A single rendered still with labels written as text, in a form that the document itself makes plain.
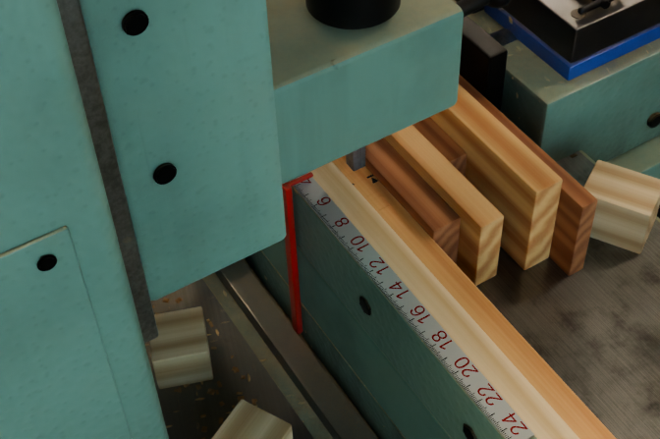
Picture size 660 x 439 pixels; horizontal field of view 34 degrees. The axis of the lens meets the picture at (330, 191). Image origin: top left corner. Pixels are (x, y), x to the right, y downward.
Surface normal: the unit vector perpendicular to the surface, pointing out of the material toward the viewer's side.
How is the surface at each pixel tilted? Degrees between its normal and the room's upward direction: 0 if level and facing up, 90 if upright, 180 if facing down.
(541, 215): 90
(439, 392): 90
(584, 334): 0
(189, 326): 0
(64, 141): 90
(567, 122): 90
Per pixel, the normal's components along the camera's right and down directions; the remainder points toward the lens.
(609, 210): -0.47, 0.65
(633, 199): -0.03, -0.69
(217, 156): 0.53, 0.60
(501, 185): -0.85, 0.40
